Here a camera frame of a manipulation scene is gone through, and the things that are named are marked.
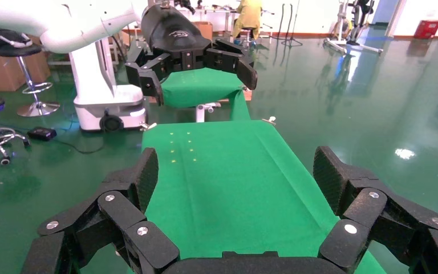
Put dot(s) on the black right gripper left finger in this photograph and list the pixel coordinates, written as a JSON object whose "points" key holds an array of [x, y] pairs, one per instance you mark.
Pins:
{"points": [[120, 215]]}

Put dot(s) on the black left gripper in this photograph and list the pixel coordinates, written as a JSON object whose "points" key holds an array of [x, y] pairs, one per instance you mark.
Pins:
{"points": [[173, 34]]}

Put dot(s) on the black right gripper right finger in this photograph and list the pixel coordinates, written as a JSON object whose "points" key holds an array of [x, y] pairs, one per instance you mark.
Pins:
{"points": [[374, 211]]}

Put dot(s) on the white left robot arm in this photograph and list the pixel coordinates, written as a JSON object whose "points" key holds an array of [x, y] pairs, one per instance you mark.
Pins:
{"points": [[34, 19]]}

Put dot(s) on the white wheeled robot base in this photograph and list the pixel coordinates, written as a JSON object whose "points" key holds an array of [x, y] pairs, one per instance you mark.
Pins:
{"points": [[98, 75]]}

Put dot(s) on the distant brown cardboard box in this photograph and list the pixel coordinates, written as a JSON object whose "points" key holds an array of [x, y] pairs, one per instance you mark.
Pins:
{"points": [[205, 28]]}

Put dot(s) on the black box floor device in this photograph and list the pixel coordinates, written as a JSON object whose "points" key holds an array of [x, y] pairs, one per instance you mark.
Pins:
{"points": [[42, 134]]}

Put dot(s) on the stacked brown cardboard boxes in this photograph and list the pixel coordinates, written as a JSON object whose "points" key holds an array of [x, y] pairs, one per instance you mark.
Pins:
{"points": [[0, 75]]}

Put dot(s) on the red box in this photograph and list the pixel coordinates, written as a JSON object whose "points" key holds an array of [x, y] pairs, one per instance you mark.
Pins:
{"points": [[427, 29]]}

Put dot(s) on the green table cloth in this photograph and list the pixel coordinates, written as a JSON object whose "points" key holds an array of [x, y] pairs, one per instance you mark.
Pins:
{"points": [[200, 89], [234, 189]]}

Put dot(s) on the white table leg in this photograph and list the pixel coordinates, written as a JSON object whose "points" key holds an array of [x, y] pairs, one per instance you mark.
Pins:
{"points": [[201, 113]]}

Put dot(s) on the silver binder clip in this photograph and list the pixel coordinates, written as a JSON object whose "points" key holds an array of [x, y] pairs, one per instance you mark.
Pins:
{"points": [[148, 126], [270, 121]]}

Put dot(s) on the seated person in yellow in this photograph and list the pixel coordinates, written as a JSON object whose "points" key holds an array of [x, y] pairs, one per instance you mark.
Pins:
{"points": [[248, 15]]}

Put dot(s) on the black tripod stand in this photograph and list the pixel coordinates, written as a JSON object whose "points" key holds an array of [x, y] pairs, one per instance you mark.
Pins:
{"points": [[290, 22]]}

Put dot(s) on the black chrome bar stool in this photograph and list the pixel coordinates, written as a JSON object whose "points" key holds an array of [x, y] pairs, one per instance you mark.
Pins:
{"points": [[11, 41]]}

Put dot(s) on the white frame machine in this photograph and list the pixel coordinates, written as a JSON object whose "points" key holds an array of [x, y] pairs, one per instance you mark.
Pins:
{"points": [[340, 26]]}

